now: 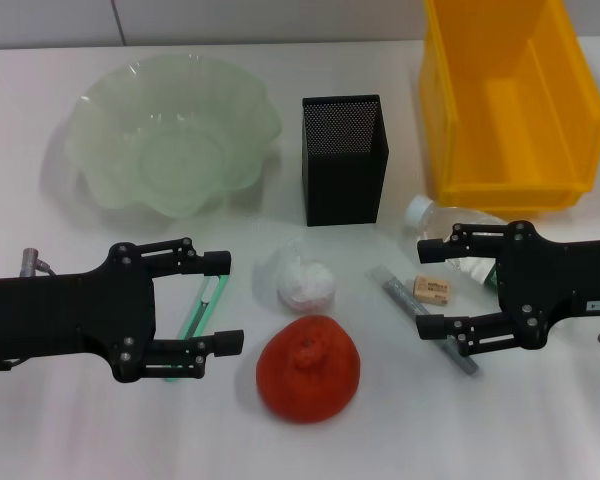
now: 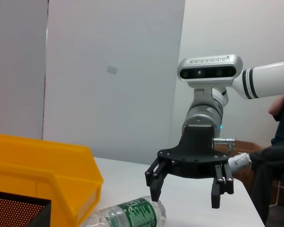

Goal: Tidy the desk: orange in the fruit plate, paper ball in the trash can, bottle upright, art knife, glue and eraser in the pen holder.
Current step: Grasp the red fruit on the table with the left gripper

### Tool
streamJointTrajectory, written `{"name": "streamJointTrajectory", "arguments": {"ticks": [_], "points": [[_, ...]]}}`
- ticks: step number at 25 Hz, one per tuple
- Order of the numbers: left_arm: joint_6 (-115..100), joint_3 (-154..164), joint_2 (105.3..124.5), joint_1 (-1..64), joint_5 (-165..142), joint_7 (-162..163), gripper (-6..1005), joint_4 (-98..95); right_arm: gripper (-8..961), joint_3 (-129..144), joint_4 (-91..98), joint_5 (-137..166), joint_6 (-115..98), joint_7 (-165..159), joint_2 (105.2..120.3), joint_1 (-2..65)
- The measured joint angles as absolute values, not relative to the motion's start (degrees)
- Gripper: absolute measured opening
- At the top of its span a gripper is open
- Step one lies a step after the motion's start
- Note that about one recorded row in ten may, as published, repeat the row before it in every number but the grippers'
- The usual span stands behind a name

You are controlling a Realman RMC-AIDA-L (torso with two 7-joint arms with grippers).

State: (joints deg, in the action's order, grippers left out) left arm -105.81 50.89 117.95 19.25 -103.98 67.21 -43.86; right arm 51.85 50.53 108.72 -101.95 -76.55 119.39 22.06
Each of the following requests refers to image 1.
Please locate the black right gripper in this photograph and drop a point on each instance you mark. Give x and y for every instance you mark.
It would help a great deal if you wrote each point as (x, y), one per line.
(545, 285)

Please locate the yellow plastic bin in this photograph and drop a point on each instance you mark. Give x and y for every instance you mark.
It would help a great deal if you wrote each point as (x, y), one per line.
(520, 165)

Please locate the green glass fruit plate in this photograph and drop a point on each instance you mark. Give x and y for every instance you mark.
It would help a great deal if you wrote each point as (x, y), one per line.
(170, 150)

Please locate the small tan eraser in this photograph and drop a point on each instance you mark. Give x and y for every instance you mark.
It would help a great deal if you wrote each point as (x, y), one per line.
(430, 290)

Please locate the red-orange orange fruit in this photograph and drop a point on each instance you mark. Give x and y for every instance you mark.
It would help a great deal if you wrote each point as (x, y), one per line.
(305, 385)

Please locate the white paper ball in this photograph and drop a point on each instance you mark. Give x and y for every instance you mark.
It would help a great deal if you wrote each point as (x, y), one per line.
(305, 287)

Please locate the grey marker pen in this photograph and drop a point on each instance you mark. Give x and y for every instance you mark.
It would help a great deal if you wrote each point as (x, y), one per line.
(400, 295)

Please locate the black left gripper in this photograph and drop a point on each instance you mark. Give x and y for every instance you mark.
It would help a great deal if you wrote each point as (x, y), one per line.
(70, 320)

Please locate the black mesh pen holder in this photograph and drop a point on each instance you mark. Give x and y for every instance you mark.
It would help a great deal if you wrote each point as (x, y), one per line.
(345, 190)

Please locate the green utility knife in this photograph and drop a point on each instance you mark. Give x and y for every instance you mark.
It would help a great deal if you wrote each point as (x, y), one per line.
(200, 310)

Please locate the clear water bottle green label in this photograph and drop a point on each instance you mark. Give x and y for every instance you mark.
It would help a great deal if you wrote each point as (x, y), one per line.
(420, 210)

